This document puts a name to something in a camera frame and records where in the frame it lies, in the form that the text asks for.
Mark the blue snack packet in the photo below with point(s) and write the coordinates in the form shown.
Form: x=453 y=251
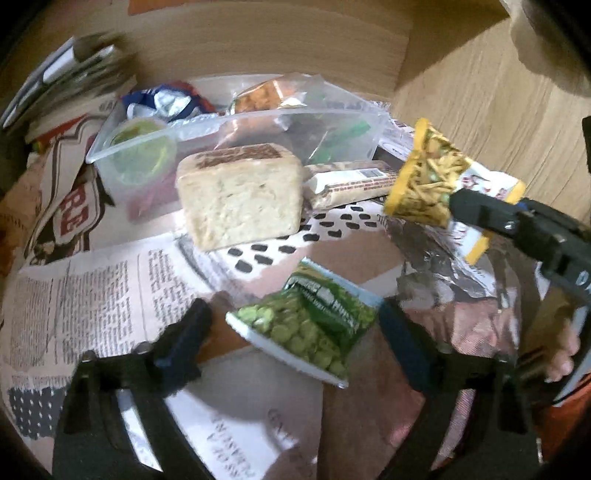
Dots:
x=164 y=99

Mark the printed newspaper table cover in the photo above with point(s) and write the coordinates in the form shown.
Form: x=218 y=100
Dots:
x=92 y=295

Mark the green pea snack packet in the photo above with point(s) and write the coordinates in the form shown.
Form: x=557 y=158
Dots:
x=304 y=323

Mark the person's right hand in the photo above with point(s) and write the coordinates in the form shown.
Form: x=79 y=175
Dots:
x=564 y=353

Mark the silver foil wrapper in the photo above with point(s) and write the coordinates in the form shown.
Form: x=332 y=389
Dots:
x=438 y=272

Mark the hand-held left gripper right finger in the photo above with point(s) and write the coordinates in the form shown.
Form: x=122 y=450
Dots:
x=401 y=339

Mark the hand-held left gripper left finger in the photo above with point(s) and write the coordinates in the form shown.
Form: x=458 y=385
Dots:
x=184 y=332

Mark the long wafer bar packet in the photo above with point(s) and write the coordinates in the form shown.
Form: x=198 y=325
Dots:
x=351 y=182

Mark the white paper note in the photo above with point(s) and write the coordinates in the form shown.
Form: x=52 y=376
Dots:
x=240 y=424

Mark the green jelly cup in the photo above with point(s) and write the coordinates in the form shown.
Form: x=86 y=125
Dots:
x=138 y=147

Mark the clear green-edged chip packet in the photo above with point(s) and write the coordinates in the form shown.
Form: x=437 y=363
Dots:
x=346 y=134

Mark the yellow noodle snack packet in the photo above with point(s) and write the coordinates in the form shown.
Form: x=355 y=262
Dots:
x=425 y=184

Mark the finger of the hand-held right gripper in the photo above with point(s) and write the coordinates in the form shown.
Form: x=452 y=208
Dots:
x=489 y=214

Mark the clear plastic container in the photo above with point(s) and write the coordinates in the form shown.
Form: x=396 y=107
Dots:
x=258 y=131

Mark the orange cracker packet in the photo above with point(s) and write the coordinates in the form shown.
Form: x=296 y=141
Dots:
x=263 y=97

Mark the pile of books and magazines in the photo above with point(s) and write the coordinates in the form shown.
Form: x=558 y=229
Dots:
x=60 y=83

